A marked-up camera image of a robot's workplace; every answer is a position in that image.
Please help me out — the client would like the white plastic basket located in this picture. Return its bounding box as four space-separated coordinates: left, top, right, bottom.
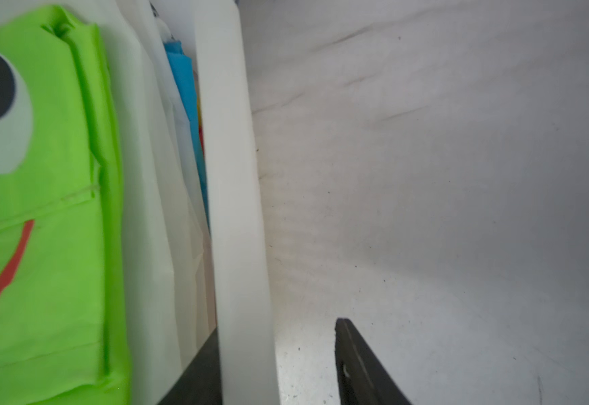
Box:
155 1 280 404

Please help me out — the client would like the pink rabbit raincoat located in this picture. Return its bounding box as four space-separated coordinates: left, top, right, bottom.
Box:
198 124 205 155

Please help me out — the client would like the blue raincoat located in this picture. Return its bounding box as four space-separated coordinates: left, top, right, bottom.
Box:
164 42 209 222

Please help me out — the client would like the white raincoat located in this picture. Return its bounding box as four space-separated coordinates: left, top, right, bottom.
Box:
0 1 208 404

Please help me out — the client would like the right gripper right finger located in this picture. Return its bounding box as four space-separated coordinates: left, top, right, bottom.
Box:
334 318 411 405

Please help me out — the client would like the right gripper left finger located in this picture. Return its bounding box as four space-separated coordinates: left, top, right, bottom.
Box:
159 329 223 405

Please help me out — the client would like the green frog raincoat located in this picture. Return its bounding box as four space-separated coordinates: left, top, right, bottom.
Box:
0 5 131 404

